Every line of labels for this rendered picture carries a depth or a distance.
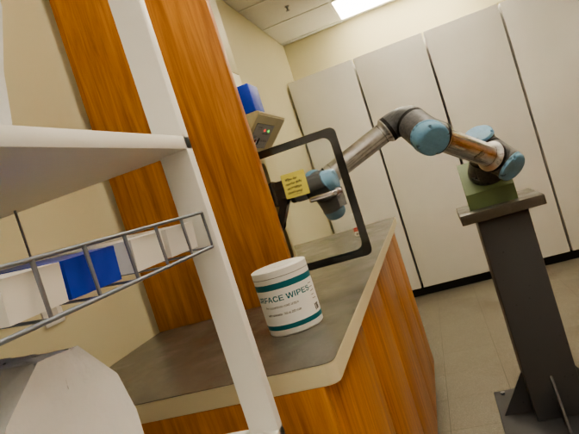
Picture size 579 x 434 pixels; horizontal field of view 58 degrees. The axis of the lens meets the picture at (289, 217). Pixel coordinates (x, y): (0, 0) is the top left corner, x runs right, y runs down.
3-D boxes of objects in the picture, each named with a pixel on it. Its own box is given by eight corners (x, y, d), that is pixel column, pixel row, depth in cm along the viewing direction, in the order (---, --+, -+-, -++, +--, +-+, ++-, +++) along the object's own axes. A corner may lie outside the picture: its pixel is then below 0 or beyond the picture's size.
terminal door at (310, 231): (281, 278, 164) (241, 158, 162) (373, 253, 155) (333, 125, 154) (280, 279, 163) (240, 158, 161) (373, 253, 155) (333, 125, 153)
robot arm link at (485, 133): (486, 141, 216) (480, 116, 207) (507, 156, 206) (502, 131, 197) (462, 157, 216) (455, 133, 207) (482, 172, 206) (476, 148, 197)
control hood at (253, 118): (233, 152, 161) (223, 122, 161) (264, 152, 192) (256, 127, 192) (267, 141, 158) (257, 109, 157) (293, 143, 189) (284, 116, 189)
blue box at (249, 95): (227, 121, 161) (218, 94, 161) (238, 123, 171) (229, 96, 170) (256, 110, 159) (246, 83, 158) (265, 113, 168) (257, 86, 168)
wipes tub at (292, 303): (263, 342, 115) (242, 278, 115) (278, 323, 128) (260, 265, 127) (318, 329, 112) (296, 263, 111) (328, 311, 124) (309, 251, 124)
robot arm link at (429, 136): (508, 141, 204) (407, 102, 176) (535, 159, 192) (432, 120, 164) (491, 167, 208) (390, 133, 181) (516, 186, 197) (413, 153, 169)
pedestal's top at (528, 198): (531, 196, 230) (528, 188, 230) (547, 203, 199) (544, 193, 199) (457, 216, 239) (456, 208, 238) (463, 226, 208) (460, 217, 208)
